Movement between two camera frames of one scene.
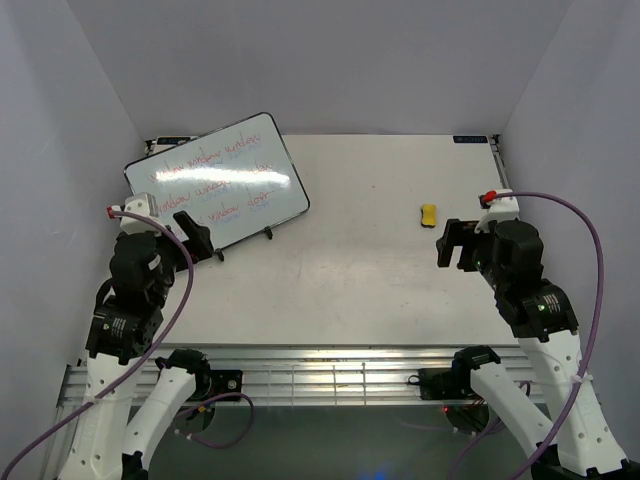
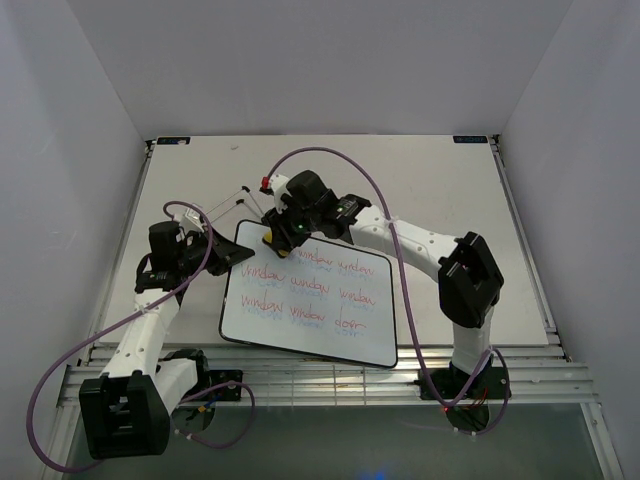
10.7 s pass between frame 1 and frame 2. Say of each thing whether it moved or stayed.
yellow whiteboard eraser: moved
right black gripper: moved
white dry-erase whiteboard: moved
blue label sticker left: stayed
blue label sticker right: stayed
